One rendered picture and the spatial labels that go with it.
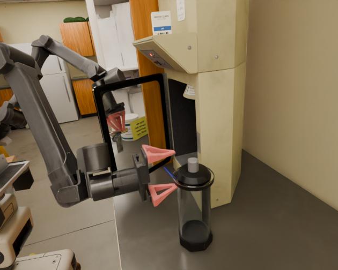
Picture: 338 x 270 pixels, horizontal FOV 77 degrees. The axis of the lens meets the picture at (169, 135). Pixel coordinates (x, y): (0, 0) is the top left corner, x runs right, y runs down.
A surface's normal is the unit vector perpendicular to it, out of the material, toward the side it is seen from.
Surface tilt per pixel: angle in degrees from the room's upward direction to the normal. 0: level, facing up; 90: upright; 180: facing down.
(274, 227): 0
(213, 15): 90
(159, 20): 90
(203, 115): 90
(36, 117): 64
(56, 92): 90
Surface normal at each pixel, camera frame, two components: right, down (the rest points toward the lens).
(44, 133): -0.18, -0.05
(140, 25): 0.31, 0.34
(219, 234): -0.09, -0.92
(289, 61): -0.95, 0.20
